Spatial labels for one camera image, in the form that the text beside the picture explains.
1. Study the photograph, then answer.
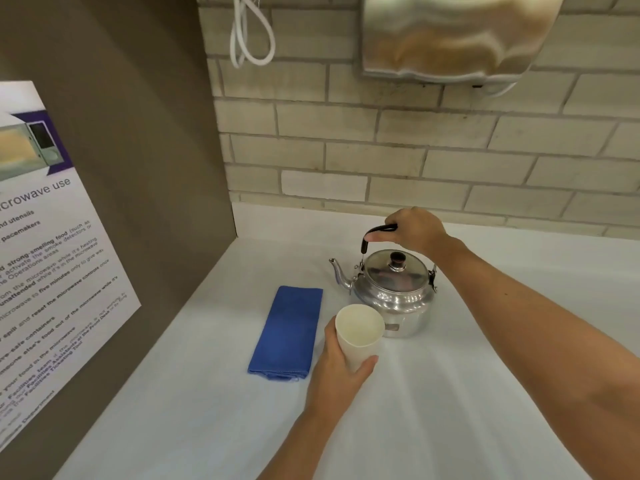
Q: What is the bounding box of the white cable under dispenser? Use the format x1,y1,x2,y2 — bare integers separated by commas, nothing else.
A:
472,81,520,98

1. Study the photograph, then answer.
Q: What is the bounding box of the person's left hand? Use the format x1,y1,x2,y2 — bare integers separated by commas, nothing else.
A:
306,315,380,424

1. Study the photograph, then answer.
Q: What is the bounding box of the silver metal kettle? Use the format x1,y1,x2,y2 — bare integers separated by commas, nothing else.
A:
328,223,439,340

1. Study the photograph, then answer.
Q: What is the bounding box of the white looped cable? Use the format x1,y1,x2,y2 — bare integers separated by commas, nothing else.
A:
229,0,277,68

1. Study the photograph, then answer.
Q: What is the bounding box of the person's right hand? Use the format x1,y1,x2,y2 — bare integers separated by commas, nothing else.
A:
364,207,455,264

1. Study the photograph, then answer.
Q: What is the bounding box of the silver kettle lid black knob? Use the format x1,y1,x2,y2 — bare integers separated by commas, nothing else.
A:
363,249,431,291

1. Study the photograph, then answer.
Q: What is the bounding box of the person's left forearm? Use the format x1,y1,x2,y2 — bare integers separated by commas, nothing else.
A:
256,406,352,480

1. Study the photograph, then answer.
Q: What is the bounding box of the brown cabinet side panel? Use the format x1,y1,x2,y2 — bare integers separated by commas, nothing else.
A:
0,0,238,480

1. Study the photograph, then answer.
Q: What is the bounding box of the folded blue cloth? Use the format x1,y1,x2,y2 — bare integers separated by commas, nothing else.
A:
247,286,324,382

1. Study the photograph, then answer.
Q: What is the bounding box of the person's right forearm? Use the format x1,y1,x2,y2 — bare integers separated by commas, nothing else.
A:
436,236,640,480

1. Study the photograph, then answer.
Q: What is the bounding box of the stainless steel wall dispenser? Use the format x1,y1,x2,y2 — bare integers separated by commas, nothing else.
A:
359,0,566,87

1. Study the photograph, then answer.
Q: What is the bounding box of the white paper cup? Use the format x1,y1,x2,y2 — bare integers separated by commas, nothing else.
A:
334,304,386,374

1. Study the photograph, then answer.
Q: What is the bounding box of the white printed instruction poster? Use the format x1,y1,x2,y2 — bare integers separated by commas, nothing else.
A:
0,80,143,453

